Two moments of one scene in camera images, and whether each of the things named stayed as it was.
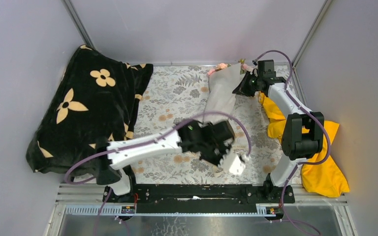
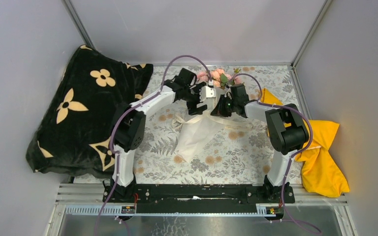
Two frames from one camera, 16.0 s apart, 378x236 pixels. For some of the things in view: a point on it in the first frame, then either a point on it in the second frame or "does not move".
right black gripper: (241, 89) to (219, 110)
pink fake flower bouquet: (244, 67) to (219, 77)
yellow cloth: (322, 176) does not move
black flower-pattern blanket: (96, 99) does not move
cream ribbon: (217, 171) to (180, 122)
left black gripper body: (213, 151) to (192, 97)
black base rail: (200, 198) does not move
